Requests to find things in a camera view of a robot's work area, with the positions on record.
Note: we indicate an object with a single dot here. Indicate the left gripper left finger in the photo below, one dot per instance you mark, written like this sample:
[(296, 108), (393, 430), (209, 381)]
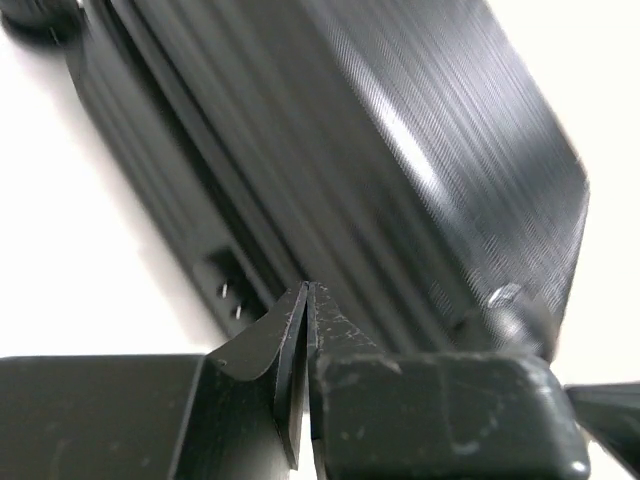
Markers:
[(234, 413)]

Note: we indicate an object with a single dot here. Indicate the black hard-shell suitcase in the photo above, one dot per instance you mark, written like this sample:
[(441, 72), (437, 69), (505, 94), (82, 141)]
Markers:
[(398, 152)]

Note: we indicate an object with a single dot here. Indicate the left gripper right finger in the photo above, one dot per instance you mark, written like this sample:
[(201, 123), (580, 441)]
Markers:
[(460, 415)]

